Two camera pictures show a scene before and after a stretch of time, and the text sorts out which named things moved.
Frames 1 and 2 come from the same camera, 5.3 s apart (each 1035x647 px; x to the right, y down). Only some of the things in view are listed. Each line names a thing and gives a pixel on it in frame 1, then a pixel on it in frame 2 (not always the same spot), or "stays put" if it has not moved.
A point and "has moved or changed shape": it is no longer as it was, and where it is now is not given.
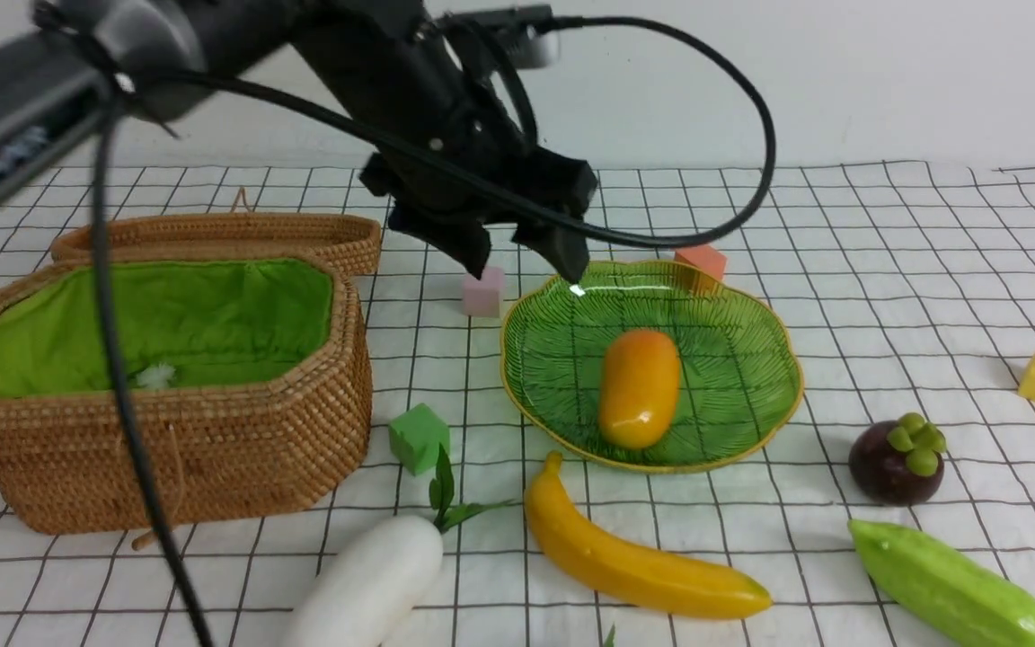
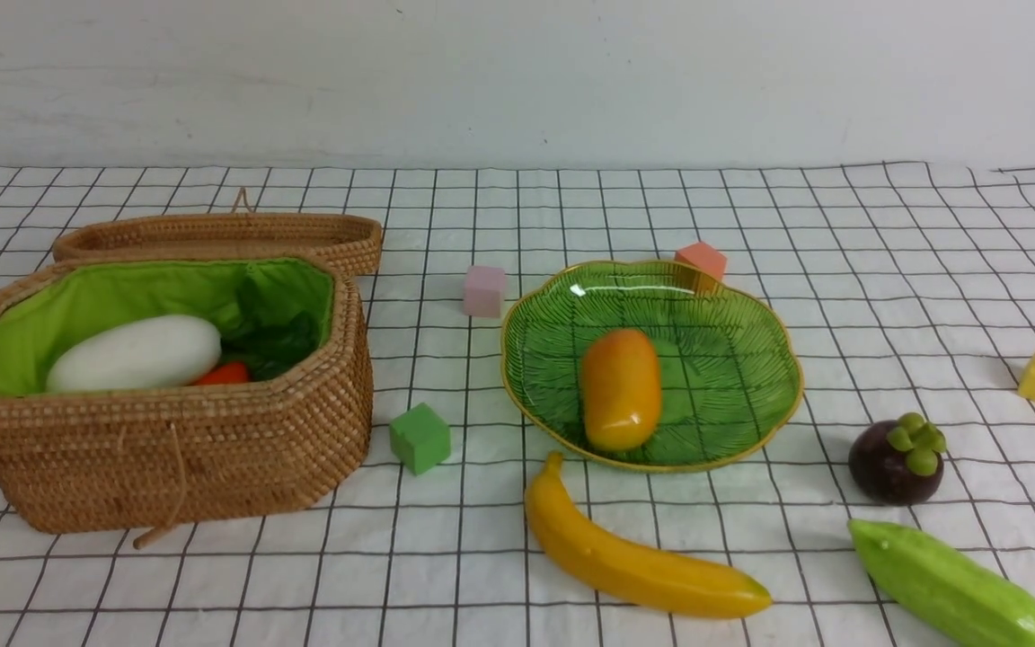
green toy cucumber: (949, 587) stays put
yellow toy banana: (641, 575) stays put
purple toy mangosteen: (896, 462) stays put
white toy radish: (367, 588) -> (130, 351)
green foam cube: (416, 436) stays put
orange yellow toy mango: (639, 385) has moved or changed shape
